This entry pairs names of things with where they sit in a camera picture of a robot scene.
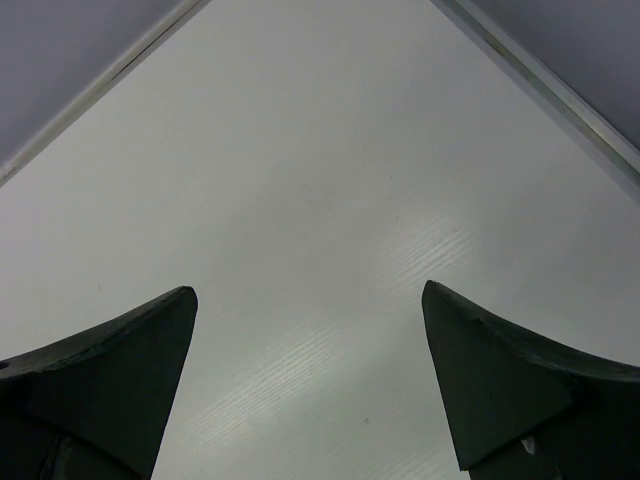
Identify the aluminium table edge rail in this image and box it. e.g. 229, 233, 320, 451
436, 1, 639, 185

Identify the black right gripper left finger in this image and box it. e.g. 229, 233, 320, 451
1, 286, 197, 479

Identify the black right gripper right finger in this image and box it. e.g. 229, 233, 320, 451
422, 281, 639, 479

